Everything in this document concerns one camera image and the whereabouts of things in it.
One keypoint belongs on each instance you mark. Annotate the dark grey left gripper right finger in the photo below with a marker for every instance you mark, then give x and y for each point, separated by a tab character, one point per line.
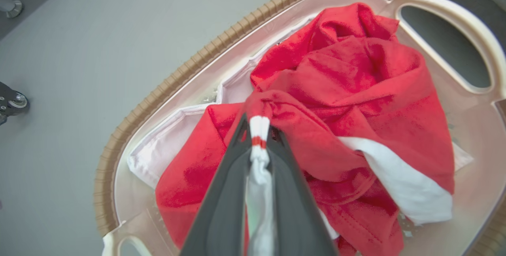
296	216

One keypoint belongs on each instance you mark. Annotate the red Bulls jersey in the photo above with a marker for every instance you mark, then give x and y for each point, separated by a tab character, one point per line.
348	90

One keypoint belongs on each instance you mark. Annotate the small grey panel foot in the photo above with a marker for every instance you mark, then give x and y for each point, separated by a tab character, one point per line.
11	7

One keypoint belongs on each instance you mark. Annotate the white laundry basket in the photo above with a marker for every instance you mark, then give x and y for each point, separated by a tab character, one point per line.
474	137

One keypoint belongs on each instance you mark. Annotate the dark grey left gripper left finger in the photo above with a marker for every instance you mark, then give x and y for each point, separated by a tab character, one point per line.
221	208

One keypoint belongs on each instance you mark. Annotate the black caster wheel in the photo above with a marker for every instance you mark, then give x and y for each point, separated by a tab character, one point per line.
14	101

